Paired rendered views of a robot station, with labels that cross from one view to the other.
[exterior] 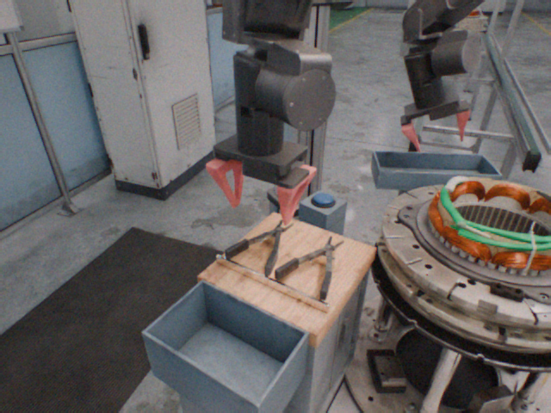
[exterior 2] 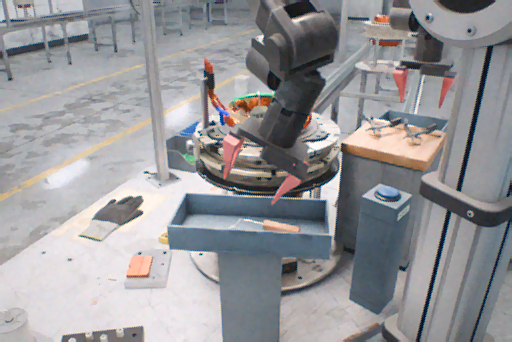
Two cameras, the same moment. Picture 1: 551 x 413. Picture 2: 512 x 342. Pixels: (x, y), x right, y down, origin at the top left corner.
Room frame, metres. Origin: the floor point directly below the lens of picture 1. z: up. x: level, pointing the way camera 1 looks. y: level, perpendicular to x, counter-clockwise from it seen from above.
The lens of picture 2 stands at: (1.35, -0.35, 1.42)
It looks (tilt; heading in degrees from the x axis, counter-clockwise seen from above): 26 degrees down; 181
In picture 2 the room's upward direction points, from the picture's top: straight up
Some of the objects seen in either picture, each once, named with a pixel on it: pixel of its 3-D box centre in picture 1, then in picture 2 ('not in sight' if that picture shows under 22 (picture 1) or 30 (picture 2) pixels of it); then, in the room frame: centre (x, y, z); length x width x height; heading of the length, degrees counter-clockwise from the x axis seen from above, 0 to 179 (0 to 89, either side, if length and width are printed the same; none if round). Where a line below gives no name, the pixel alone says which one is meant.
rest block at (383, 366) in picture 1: (389, 369); not in sight; (0.42, -0.21, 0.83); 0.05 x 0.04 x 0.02; 1
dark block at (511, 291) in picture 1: (507, 291); not in sight; (0.33, -0.28, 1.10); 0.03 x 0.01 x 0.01; 63
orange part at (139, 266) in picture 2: not in sight; (139, 266); (0.57, -0.62, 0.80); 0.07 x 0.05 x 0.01; 3
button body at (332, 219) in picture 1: (318, 250); (378, 250); (0.65, -0.11, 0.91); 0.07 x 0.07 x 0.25; 48
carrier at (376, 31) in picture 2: not in sight; (385, 45); (-1.67, 0.53, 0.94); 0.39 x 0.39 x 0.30
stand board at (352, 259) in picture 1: (290, 267); (395, 142); (0.43, -0.03, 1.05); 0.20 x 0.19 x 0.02; 147
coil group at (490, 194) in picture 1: (508, 197); not in sight; (0.52, -0.37, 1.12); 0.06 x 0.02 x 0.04; 63
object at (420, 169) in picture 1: (419, 216); (252, 282); (0.77, -0.36, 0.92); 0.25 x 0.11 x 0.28; 85
